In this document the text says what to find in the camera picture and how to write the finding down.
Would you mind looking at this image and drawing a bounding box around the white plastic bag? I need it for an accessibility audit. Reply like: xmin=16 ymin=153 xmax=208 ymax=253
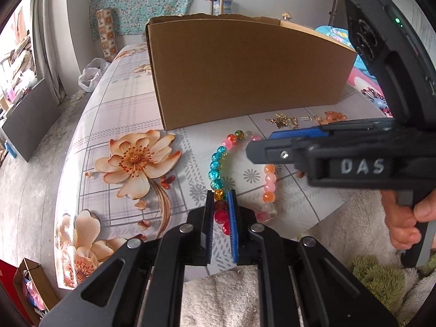
xmin=78 ymin=58 xmax=111 ymax=92

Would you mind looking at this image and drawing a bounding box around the pink floral blanket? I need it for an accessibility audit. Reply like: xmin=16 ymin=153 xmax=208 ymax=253
xmin=346 ymin=66 xmax=394 ymax=116

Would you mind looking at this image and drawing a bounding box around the dark grey board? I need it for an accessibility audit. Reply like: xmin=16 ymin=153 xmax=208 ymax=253
xmin=2 ymin=78 xmax=62 ymax=162

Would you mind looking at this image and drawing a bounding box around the person's right hand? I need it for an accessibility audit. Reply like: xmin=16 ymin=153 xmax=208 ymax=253
xmin=380 ymin=189 xmax=436 ymax=251

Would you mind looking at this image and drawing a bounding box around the white fluffy towel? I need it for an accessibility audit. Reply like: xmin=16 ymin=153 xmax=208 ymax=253
xmin=180 ymin=187 xmax=436 ymax=327

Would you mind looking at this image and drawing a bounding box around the orange and pearl bead bracelet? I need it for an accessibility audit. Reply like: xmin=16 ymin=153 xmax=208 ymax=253
xmin=323 ymin=110 xmax=348 ymax=125

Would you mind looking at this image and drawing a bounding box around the teal floral curtain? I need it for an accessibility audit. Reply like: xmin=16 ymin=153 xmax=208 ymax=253
xmin=89 ymin=0 xmax=205 ymax=36

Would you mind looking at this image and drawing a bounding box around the green fluffy cloth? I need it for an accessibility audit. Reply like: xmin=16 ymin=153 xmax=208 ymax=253
xmin=351 ymin=255 xmax=436 ymax=314

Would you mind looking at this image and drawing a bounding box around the brown paper bag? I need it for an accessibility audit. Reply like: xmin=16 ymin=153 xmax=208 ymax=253
xmin=14 ymin=258 xmax=60 ymax=317

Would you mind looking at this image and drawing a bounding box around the grey curtain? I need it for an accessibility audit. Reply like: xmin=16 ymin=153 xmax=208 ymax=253
xmin=32 ymin=0 xmax=67 ymax=103

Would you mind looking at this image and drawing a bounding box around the cluttered shelf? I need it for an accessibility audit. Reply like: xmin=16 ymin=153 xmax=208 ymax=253
xmin=0 ymin=34 xmax=38 ymax=110

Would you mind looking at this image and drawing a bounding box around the blue plastic water jug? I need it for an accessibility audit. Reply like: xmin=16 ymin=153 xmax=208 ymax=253
xmin=213 ymin=0 xmax=235 ymax=15

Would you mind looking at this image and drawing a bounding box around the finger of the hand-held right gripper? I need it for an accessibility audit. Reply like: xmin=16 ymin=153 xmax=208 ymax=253
xmin=269 ymin=119 xmax=397 ymax=140
xmin=246 ymin=138 xmax=307 ymax=171

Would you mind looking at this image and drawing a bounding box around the gold leaf chain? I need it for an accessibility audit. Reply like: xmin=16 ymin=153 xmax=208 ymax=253
xmin=266 ymin=114 xmax=290 ymax=129

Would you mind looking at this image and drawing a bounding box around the brown cardboard box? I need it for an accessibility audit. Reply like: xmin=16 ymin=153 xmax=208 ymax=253
xmin=145 ymin=13 xmax=358 ymax=131

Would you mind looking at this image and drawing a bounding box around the orange patterned roll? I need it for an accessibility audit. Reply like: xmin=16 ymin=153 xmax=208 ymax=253
xmin=96 ymin=7 xmax=118 ymax=63

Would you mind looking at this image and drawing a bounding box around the red box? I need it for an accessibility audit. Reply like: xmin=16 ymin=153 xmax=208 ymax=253
xmin=0 ymin=259 xmax=31 ymax=326

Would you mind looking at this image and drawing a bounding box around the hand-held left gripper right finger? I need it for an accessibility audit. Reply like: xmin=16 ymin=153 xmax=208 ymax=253
xmin=228 ymin=189 xmax=399 ymax=327

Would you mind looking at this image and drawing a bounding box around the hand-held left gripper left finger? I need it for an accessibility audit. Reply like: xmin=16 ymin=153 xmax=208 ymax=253
xmin=39 ymin=190 xmax=216 ymax=327

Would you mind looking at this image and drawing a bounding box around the multicoloured glass bead bracelet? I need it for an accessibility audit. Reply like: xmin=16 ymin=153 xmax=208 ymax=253
xmin=208 ymin=129 xmax=263 ymax=237

